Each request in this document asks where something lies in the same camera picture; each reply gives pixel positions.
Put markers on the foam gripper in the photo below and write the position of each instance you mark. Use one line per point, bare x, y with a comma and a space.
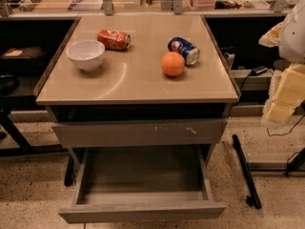
294, 37

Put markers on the grey drawer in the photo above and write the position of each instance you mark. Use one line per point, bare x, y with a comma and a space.
121, 184
139, 132

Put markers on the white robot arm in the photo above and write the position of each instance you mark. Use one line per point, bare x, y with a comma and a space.
288, 36

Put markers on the grey drawer cabinet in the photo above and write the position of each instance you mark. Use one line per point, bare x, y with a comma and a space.
130, 85

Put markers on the black power adapter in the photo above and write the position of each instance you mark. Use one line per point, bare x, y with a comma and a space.
259, 70

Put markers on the blue soda can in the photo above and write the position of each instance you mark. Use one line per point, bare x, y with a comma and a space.
185, 48

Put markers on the black floor bar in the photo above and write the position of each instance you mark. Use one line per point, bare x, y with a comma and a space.
253, 198

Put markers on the orange fruit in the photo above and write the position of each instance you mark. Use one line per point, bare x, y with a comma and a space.
172, 64

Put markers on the crushed orange soda can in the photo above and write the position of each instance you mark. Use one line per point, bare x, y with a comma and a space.
114, 40

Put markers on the white bowl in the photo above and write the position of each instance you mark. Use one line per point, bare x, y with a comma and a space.
86, 55

